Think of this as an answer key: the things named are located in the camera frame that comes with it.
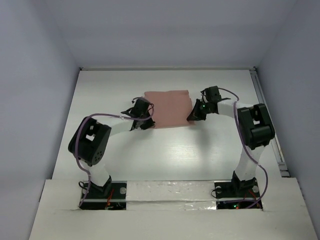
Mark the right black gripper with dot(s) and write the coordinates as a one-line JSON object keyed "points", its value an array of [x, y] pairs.
{"points": [[196, 115]]}

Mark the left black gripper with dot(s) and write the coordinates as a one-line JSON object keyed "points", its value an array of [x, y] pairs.
{"points": [[150, 124]]}

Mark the pink printed t shirt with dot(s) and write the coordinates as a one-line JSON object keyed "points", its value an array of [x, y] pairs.
{"points": [[171, 108]]}

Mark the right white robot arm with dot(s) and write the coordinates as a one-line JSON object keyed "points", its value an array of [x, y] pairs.
{"points": [[253, 124]]}

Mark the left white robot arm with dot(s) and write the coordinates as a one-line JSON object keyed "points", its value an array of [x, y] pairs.
{"points": [[89, 142]]}

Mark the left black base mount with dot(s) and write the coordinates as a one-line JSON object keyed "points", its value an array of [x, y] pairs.
{"points": [[111, 196]]}

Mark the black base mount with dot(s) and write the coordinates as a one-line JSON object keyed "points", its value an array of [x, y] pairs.
{"points": [[237, 194], [111, 196]]}

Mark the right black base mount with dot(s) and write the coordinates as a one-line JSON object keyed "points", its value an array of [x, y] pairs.
{"points": [[237, 194]]}

